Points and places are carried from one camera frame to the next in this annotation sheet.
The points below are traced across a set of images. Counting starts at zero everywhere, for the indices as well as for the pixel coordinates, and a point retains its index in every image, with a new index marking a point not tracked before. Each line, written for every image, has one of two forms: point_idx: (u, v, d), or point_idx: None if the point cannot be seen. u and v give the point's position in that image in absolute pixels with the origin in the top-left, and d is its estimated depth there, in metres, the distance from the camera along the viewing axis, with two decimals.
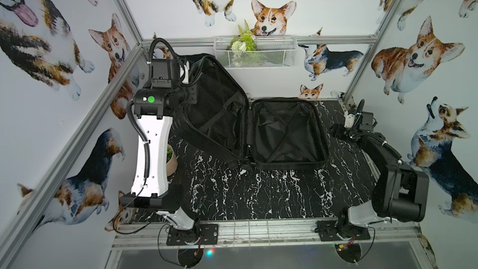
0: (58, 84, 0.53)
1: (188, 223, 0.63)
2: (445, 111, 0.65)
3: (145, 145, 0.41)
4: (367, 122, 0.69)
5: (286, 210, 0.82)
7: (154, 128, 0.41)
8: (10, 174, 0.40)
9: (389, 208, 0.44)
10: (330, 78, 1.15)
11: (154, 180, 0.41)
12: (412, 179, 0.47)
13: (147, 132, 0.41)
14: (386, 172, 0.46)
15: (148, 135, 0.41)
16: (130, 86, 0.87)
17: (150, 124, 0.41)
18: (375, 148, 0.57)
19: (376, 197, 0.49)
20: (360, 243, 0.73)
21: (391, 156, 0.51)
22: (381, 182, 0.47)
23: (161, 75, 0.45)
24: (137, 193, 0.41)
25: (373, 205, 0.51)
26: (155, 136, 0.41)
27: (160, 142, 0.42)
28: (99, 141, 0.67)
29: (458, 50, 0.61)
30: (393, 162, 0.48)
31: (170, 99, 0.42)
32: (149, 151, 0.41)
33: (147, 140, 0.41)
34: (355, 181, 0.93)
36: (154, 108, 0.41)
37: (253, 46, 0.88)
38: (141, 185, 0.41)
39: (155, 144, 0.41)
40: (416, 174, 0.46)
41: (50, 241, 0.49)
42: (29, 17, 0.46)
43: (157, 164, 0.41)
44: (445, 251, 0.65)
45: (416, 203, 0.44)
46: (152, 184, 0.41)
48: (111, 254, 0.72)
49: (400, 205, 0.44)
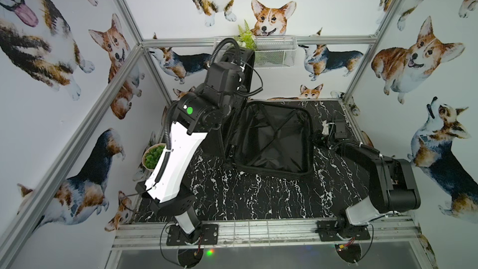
0: (58, 84, 0.53)
1: (190, 227, 0.63)
2: (445, 111, 0.65)
3: (166, 153, 0.40)
4: (341, 130, 0.74)
5: (287, 210, 0.82)
7: (181, 142, 0.38)
8: (10, 175, 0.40)
9: (391, 203, 0.45)
10: (330, 78, 1.15)
11: (163, 187, 0.40)
12: (397, 168, 0.50)
13: (173, 141, 0.39)
14: (375, 168, 0.48)
15: (173, 144, 0.39)
16: (130, 87, 0.87)
17: (178, 136, 0.38)
18: (358, 151, 0.59)
19: (375, 195, 0.49)
20: (360, 243, 0.73)
21: (371, 153, 0.54)
22: (376, 180, 0.48)
23: (214, 83, 0.39)
24: (147, 188, 0.42)
25: (375, 207, 0.49)
26: (178, 147, 0.38)
27: (181, 154, 0.39)
28: (99, 141, 0.67)
29: (458, 50, 0.61)
30: (376, 157, 0.51)
31: (208, 117, 0.37)
32: (169, 159, 0.39)
33: (170, 149, 0.39)
34: (355, 181, 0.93)
36: (190, 119, 0.37)
37: (253, 46, 0.88)
38: (152, 185, 0.41)
39: (176, 154, 0.39)
40: (399, 162, 0.50)
41: (51, 241, 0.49)
42: (29, 17, 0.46)
43: (172, 175, 0.40)
44: (445, 252, 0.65)
45: (409, 189, 0.46)
46: (160, 189, 0.40)
48: (111, 254, 0.72)
49: (396, 195, 0.45)
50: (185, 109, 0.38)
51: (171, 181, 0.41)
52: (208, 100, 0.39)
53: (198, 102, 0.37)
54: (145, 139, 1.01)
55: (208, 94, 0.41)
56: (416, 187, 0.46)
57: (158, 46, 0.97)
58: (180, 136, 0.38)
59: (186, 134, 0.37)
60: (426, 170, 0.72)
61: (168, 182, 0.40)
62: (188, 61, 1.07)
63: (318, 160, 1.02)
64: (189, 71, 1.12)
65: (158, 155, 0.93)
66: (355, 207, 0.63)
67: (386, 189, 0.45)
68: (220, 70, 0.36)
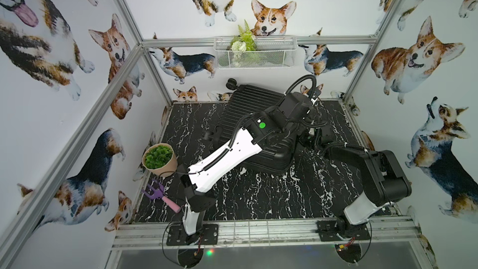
0: (58, 84, 0.53)
1: (193, 228, 0.63)
2: (445, 111, 0.65)
3: (225, 149, 0.44)
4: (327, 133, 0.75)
5: (287, 210, 0.82)
7: (243, 146, 0.43)
8: (10, 175, 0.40)
9: (386, 194, 0.46)
10: (330, 78, 1.15)
11: (206, 177, 0.43)
12: (383, 160, 0.53)
13: (236, 142, 0.44)
14: (363, 162, 0.50)
15: (234, 145, 0.44)
16: (130, 87, 0.87)
17: (243, 140, 0.44)
18: (344, 151, 0.61)
19: (368, 190, 0.50)
20: (359, 243, 0.74)
21: (357, 149, 0.57)
22: (366, 174, 0.50)
23: (284, 109, 0.45)
24: (192, 172, 0.45)
25: (372, 202, 0.50)
26: (238, 150, 0.43)
27: (234, 156, 0.43)
28: (99, 141, 0.67)
29: (459, 50, 0.61)
30: (363, 153, 0.53)
31: (272, 137, 0.43)
32: (225, 156, 0.44)
33: (230, 148, 0.44)
34: (355, 180, 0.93)
36: (258, 132, 0.43)
37: (253, 46, 0.88)
38: (197, 172, 0.44)
39: (232, 155, 0.43)
40: (383, 153, 0.52)
41: (51, 241, 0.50)
42: (29, 17, 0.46)
43: (218, 170, 0.44)
44: (445, 251, 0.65)
45: (399, 177, 0.48)
46: (203, 178, 0.43)
48: (111, 254, 0.72)
49: (389, 185, 0.47)
50: (256, 124, 0.44)
51: (214, 175, 0.44)
52: (276, 122, 0.44)
53: (270, 122, 0.44)
54: (145, 139, 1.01)
55: (276, 116, 0.48)
56: (403, 174, 0.48)
57: (158, 46, 0.97)
58: (243, 140, 0.44)
59: (251, 142, 0.43)
60: (426, 170, 0.72)
61: (211, 175, 0.44)
62: (188, 61, 1.07)
63: (318, 160, 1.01)
64: (189, 71, 1.12)
65: (158, 155, 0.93)
66: (352, 206, 0.63)
67: (378, 182, 0.47)
68: (295, 101, 0.42)
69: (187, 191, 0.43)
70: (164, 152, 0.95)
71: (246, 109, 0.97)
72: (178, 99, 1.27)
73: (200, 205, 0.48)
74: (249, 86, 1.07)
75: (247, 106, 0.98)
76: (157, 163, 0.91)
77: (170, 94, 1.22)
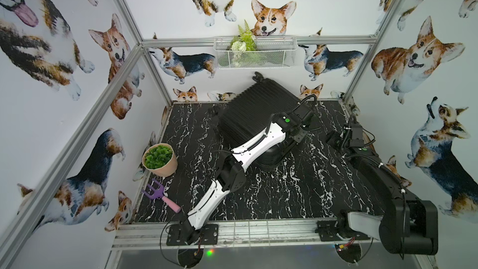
0: (58, 84, 0.53)
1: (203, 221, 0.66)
2: (445, 111, 0.65)
3: (262, 135, 0.60)
4: (357, 137, 0.65)
5: (287, 210, 0.82)
7: (276, 134, 0.59)
8: (10, 174, 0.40)
9: (403, 248, 0.40)
10: (330, 78, 1.15)
11: (248, 155, 0.56)
12: (418, 209, 0.44)
13: (270, 131, 0.60)
14: (393, 207, 0.42)
15: (269, 132, 0.60)
16: (130, 86, 0.87)
17: (276, 129, 0.60)
18: (373, 174, 0.53)
19: (387, 233, 0.45)
20: (359, 243, 0.74)
21: (392, 184, 0.48)
22: (391, 217, 0.43)
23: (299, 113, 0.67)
24: (234, 152, 0.57)
25: (384, 243, 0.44)
26: (272, 136, 0.59)
27: (269, 142, 0.58)
28: (99, 141, 0.67)
29: (459, 50, 0.61)
30: (396, 193, 0.45)
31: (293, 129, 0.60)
32: (261, 141, 0.58)
33: (266, 134, 0.60)
34: (355, 181, 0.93)
36: (284, 126, 0.61)
37: (253, 46, 0.88)
38: (241, 152, 0.56)
39: (267, 140, 0.58)
40: (422, 203, 0.43)
41: (50, 241, 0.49)
42: (29, 17, 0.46)
43: (259, 151, 0.57)
44: (444, 251, 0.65)
45: (428, 237, 0.41)
46: (246, 156, 0.56)
48: (111, 254, 0.72)
49: (412, 240, 0.40)
50: (282, 119, 0.63)
51: (254, 155, 0.56)
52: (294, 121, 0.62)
53: (292, 119, 0.62)
54: (145, 139, 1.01)
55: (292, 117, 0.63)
56: (436, 235, 0.40)
57: (158, 46, 0.97)
58: (275, 129, 0.60)
59: (281, 131, 0.60)
60: (426, 170, 0.72)
61: (253, 154, 0.56)
62: (188, 61, 1.07)
63: (318, 160, 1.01)
64: (189, 71, 1.12)
65: (158, 155, 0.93)
66: (358, 214, 0.62)
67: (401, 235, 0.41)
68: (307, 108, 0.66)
69: (236, 165, 0.54)
70: (164, 152, 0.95)
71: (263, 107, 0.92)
72: (178, 99, 1.27)
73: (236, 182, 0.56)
74: (266, 80, 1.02)
75: (263, 103, 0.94)
76: (157, 163, 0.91)
77: (170, 94, 1.22)
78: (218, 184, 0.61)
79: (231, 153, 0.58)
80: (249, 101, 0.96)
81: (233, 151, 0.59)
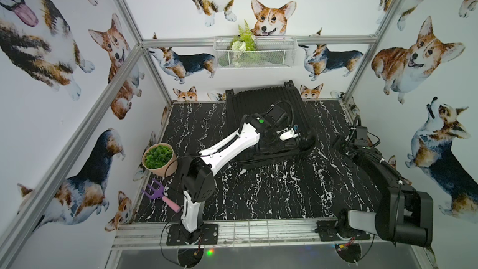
0: (58, 84, 0.53)
1: (194, 224, 0.64)
2: (445, 111, 0.65)
3: (235, 136, 0.54)
4: (362, 137, 0.68)
5: (287, 210, 0.82)
7: (249, 134, 0.54)
8: (10, 174, 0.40)
9: (395, 236, 0.42)
10: (330, 78, 1.15)
11: (219, 158, 0.49)
12: (414, 201, 0.45)
13: (243, 131, 0.55)
14: (388, 195, 0.44)
15: (241, 134, 0.54)
16: (130, 86, 0.87)
17: (249, 131, 0.55)
18: (374, 167, 0.55)
19: (379, 221, 0.47)
20: (359, 243, 0.74)
21: (391, 176, 0.49)
22: (384, 207, 0.45)
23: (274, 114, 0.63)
24: (203, 154, 0.49)
25: (378, 231, 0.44)
26: (244, 137, 0.54)
27: (241, 143, 0.53)
28: (99, 141, 0.67)
29: (458, 50, 0.61)
30: (393, 184, 0.46)
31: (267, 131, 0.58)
32: (234, 141, 0.52)
33: (238, 136, 0.54)
34: (355, 181, 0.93)
36: (257, 126, 0.57)
37: (253, 46, 0.88)
38: (210, 154, 0.49)
39: (239, 141, 0.53)
40: (418, 195, 0.44)
41: (50, 241, 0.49)
42: (29, 17, 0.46)
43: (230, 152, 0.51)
44: (444, 251, 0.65)
45: (422, 228, 0.42)
46: (216, 159, 0.49)
48: (111, 254, 0.72)
49: (405, 228, 0.42)
50: (256, 119, 0.58)
51: (226, 157, 0.51)
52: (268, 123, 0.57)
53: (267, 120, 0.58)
54: (145, 139, 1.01)
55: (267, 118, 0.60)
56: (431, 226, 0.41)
57: (157, 46, 0.97)
58: (249, 130, 0.55)
59: (254, 132, 0.55)
60: (426, 170, 0.72)
61: (224, 155, 0.50)
62: (188, 61, 1.07)
63: (318, 160, 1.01)
64: (189, 71, 1.12)
65: (158, 154, 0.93)
66: (357, 212, 0.62)
67: (394, 223, 0.42)
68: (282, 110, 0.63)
69: (202, 171, 0.46)
70: (164, 152, 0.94)
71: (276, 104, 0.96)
72: (178, 99, 1.27)
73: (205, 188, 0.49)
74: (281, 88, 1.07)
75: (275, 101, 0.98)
76: (157, 163, 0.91)
77: (170, 94, 1.22)
78: (187, 195, 0.55)
79: (200, 155, 0.49)
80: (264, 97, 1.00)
81: (201, 154, 0.49)
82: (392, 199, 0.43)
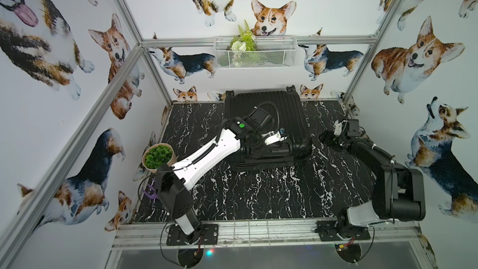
0: (58, 84, 0.53)
1: (189, 228, 0.63)
2: (445, 111, 0.65)
3: (212, 144, 0.49)
4: (354, 129, 0.72)
5: (287, 210, 0.82)
7: (228, 142, 0.50)
8: (10, 174, 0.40)
9: (392, 212, 0.44)
10: (330, 78, 1.15)
11: (193, 170, 0.45)
12: (406, 178, 0.48)
13: (221, 139, 0.50)
14: (382, 174, 0.47)
15: (220, 141, 0.50)
16: (130, 87, 0.87)
17: (228, 137, 0.51)
18: (368, 152, 0.57)
19: (377, 200, 0.48)
20: (359, 243, 0.74)
21: (383, 157, 0.52)
22: (380, 187, 0.47)
23: (256, 117, 0.59)
24: (176, 167, 0.45)
25: (374, 209, 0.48)
26: (223, 144, 0.49)
27: (220, 152, 0.49)
28: (99, 141, 0.67)
29: (459, 50, 0.61)
30: (386, 163, 0.49)
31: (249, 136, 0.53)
32: (211, 151, 0.48)
33: (216, 144, 0.49)
34: (355, 181, 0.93)
36: (238, 131, 0.52)
37: (253, 46, 0.88)
38: (183, 166, 0.45)
39: (216, 150, 0.48)
40: (409, 171, 0.47)
41: (50, 241, 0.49)
42: (29, 17, 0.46)
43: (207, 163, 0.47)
44: (444, 251, 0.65)
45: (415, 202, 0.44)
46: (190, 172, 0.44)
48: (111, 254, 0.72)
49: (401, 204, 0.44)
50: (236, 124, 0.53)
51: (201, 170, 0.47)
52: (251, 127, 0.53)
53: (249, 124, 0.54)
54: (145, 139, 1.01)
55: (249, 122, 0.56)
56: (422, 198, 0.44)
57: (158, 46, 0.97)
58: (228, 137, 0.51)
59: (234, 138, 0.51)
60: (426, 170, 0.72)
61: (200, 169, 0.46)
62: (188, 61, 1.07)
63: (318, 160, 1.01)
64: (189, 71, 1.12)
65: (158, 155, 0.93)
66: (356, 207, 0.63)
67: (389, 197, 0.44)
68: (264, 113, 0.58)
69: (174, 187, 0.42)
70: (164, 152, 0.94)
71: (273, 103, 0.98)
72: (178, 99, 1.27)
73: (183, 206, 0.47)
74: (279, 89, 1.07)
75: (272, 101, 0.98)
76: (157, 163, 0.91)
77: (170, 94, 1.22)
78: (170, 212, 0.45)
79: (172, 169, 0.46)
80: (260, 96, 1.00)
81: (173, 165, 0.45)
82: (386, 177, 0.45)
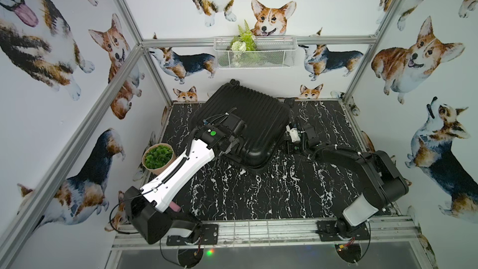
0: (58, 84, 0.53)
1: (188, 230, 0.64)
2: (445, 111, 0.65)
3: (183, 158, 0.47)
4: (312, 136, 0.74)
5: (286, 210, 0.82)
7: (199, 152, 0.48)
8: (10, 175, 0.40)
9: (387, 198, 0.45)
10: (331, 79, 1.15)
11: (165, 190, 0.42)
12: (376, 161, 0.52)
13: (192, 151, 0.48)
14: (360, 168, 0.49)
15: (190, 154, 0.47)
16: (130, 87, 0.87)
17: (198, 148, 0.48)
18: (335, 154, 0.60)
19: (370, 194, 0.49)
20: (360, 243, 0.73)
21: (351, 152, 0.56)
22: (365, 180, 0.48)
23: (229, 124, 0.57)
24: (145, 190, 0.42)
25: (371, 203, 0.50)
26: (195, 157, 0.47)
27: (192, 165, 0.46)
28: (99, 141, 0.67)
29: (458, 50, 0.61)
30: (356, 156, 0.53)
31: (223, 142, 0.51)
32: (183, 165, 0.45)
33: (188, 157, 0.47)
34: (355, 180, 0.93)
36: (210, 139, 0.50)
37: (253, 46, 0.88)
38: (154, 187, 0.42)
39: (189, 164, 0.46)
40: (376, 154, 0.52)
41: (50, 241, 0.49)
42: (29, 17, 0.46)
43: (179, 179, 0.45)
44: (444, 251, 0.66)
45: (396, 179, 0.48)
46: (162, 192, 0.42)
48: (111, 254, 0.72)
49: (389, 190, 0.46)
50: (207, 132, 0.51)
51: (175, 187, 0.44)
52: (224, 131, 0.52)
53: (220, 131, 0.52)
54: (145, 139, 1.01)
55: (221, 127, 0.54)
56: (399, 173, 0.48)
57: (157, 46, 0.97)
58: (199, 149, 0.48)
59: (205, 147, 0.48)
60: (426, 170, 0.72)
61: (171, 187, 0.43)
62: (188, 61, 1.07)
63: None
64: (189, 71, 1.12)
65: (158, 154, 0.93)
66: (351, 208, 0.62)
67: (378, 186, 0.46)
68: (238, 117, 0.57)
69: (144, 212, 0.39)
70: (164, 152, 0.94)
71: (262, 104, 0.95)
72: (178, 99, 1.27)
73: (159, 227, 0.44)
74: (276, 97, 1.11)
75: (262, 103, 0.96)
76: (157, 164, 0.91)
77: (170, 94, 1.22)
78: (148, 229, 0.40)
79: (141, 192, 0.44)
80: (255, 98, 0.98)
81: (142, 189, 0.42)
82: (365, 168, 0.47)
